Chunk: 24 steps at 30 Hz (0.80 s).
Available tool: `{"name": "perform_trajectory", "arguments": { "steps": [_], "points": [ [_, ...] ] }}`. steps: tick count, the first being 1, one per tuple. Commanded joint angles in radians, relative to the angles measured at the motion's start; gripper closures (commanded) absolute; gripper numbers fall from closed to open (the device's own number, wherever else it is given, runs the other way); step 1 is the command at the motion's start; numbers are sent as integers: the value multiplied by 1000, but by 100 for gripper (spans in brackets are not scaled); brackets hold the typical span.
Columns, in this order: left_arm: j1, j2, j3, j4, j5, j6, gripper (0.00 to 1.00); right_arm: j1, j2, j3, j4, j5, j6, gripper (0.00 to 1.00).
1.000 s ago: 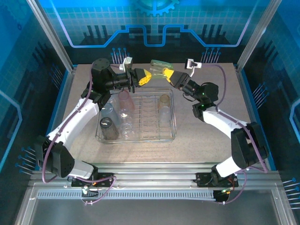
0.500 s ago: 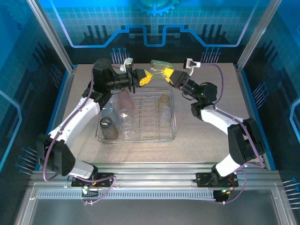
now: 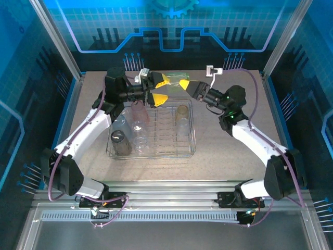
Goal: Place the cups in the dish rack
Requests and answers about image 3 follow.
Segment dark grey plastic cup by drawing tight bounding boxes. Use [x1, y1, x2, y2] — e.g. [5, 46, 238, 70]
[110, 129, 133, 156]

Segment blue textured plastic cup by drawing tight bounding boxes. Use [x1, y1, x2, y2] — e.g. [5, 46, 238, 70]
[111, 114, 134, 139]

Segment frosted white plastic cup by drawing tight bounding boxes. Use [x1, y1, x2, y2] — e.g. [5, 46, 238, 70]
[175, 117, 190, 138]

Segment red plastic cup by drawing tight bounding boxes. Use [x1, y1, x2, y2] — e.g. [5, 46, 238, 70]
[130, 100, 150, 124]

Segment aluminium frame post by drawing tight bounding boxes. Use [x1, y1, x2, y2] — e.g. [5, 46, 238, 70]
[29, 0, 83, 80]
[262, 0, 314, 79]

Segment slotted grey cable duct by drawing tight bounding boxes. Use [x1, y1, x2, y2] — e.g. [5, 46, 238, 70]
[40, 210, 240, 223]

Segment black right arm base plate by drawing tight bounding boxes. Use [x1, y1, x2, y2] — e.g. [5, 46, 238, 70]
[217, 191, 265, 209]

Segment orange plastic cup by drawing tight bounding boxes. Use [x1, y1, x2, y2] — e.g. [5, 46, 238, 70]
[174, 104, 190, 121]

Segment grey metal shelf plate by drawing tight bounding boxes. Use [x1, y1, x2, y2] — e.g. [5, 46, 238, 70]
[15, 220, 313, 250]

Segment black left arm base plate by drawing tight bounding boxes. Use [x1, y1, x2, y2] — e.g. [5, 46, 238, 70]
[79, 191, 128, 209]

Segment clear plastic bag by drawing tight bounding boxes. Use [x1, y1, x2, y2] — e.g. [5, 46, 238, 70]
[165, 70, 190, 92]

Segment aluminium mounting rail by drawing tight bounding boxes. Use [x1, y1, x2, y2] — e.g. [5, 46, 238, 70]
[32, 181, 313, 210]

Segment chrome wire dish rack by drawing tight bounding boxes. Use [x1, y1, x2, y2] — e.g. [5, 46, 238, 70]
[105, 97, 198, 161]

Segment purple cable loop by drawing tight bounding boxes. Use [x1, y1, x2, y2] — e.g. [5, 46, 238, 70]
[89, 196, 130, 229]
[240, 200, 274, 229]

